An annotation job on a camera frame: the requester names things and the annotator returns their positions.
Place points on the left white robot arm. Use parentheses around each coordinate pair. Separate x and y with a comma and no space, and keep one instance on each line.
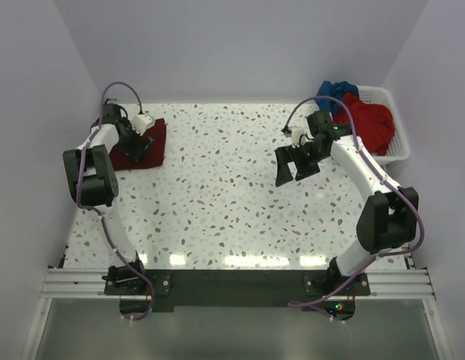
(94,187)

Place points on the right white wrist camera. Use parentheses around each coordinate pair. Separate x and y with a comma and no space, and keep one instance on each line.
(298,136)

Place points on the white plastic basket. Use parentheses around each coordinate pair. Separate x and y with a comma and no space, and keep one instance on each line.
(398,148)

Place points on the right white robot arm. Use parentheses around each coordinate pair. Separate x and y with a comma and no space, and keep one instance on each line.
(390,215)

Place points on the aluminium frame rail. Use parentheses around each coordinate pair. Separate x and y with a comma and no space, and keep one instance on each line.
(380,284)

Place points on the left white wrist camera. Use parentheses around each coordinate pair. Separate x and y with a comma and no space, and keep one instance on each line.
(142,122)

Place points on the dark red t shirt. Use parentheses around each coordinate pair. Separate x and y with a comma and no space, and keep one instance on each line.
(153,156)

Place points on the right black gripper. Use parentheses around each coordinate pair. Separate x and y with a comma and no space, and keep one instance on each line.
(283,172)

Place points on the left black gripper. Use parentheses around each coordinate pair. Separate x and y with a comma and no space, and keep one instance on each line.
(133,152)

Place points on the blue t shirt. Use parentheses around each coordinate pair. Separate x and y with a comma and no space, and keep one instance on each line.
(335,90)

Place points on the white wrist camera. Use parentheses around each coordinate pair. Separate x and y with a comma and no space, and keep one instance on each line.
(142,122)
(298,136)

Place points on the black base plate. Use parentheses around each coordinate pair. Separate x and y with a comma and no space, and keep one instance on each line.
(171,289)

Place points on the bright red t shirt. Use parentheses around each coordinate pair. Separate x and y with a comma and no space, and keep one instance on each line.
(373,123)

